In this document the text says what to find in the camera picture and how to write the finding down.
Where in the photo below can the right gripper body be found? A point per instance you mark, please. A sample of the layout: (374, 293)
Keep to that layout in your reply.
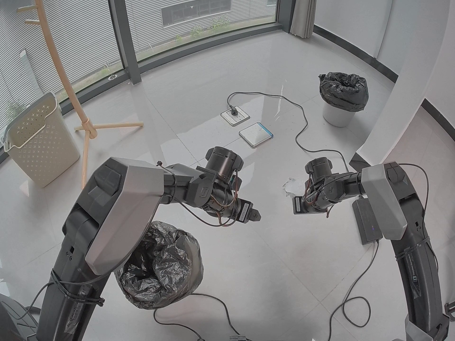
(298, 205)

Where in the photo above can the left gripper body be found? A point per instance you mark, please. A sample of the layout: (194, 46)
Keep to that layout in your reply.
(243, 211)

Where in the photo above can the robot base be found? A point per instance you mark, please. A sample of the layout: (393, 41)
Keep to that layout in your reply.
(16, 318)

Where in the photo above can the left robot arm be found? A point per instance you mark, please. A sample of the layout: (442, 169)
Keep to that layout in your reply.
(117, 204)

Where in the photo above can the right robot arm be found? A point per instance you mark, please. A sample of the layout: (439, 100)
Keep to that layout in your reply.
(385, 197)

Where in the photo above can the black plastic bag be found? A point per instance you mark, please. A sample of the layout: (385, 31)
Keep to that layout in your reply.
(167, 261)
(343, 91)

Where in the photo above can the white trash bin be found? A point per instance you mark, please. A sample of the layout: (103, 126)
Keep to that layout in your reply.
(337, 115)

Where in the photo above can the crumpled white paper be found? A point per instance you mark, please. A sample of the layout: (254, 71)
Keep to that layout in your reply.
(294, 187)

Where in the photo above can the black power adapter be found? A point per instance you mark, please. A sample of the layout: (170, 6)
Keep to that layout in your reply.
(367, 222)

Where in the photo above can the beige curtain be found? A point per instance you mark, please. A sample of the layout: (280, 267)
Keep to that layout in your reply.
(303, 5)

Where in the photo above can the cream perforated laundry basket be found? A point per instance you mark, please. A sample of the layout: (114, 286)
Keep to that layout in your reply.
(39, 147)

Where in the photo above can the wooden coat rack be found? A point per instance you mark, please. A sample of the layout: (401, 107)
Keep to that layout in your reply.
(58, 62)

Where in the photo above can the window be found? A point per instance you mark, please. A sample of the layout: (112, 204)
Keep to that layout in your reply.
(71, 30)

